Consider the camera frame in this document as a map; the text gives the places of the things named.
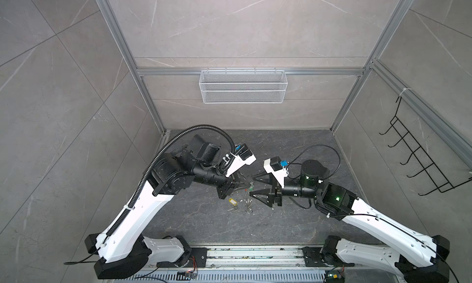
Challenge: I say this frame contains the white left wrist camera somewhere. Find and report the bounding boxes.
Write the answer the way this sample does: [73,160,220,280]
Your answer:
[225,144,256,177]

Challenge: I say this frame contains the white wire mesh basket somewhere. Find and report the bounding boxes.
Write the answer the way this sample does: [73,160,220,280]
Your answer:
[199,70,288,104]

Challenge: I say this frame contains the yellow capped key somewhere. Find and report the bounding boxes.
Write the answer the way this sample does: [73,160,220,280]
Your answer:
[229,198,238,210]

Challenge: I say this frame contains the black wire hook rack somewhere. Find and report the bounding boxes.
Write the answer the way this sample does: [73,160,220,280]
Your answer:
[379,96,472,196]

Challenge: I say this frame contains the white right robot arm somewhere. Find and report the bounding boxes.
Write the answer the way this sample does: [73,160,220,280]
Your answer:
[250,157,451,283]

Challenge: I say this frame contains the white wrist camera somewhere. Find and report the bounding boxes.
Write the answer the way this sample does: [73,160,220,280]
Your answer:
[225,144,256,177]
[263,156,289,188]

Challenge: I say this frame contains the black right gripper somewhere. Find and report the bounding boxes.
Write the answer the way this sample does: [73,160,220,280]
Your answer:
[250,168,322,208]

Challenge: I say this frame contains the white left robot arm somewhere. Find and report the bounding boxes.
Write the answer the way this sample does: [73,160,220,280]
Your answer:
[85,135,256,279]

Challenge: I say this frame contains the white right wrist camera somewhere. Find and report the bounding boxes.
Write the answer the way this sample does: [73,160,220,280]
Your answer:
[263,156,289,188]

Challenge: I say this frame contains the black right camera cable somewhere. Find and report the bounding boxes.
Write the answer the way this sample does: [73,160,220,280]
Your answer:
[286,144,342,182]

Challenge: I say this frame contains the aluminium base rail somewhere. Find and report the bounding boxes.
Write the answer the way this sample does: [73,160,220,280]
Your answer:
[106,245,369,283]

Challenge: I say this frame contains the aluminium frame profiles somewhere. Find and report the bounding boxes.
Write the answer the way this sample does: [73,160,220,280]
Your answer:
[88,0,472,243]

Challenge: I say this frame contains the black corrugated cable conduit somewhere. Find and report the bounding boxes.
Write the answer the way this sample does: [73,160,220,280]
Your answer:
[104,124,237,238]

